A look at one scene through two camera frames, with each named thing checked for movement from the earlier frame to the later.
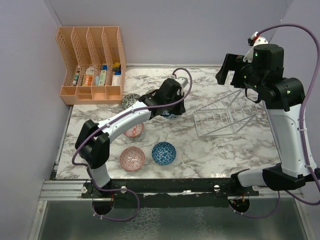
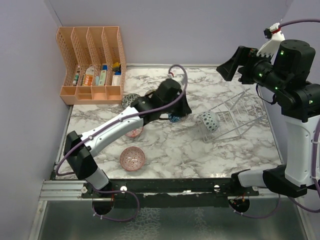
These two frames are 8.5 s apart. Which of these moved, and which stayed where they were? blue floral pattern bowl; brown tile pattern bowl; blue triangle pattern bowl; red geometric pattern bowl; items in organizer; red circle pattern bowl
Moved: blue floral pattern bowl; blue triangle pattern bowl
Stayed: red geometric pattern bowl; items in organizer; red circle pattern bowl; brown tile pattern bowl
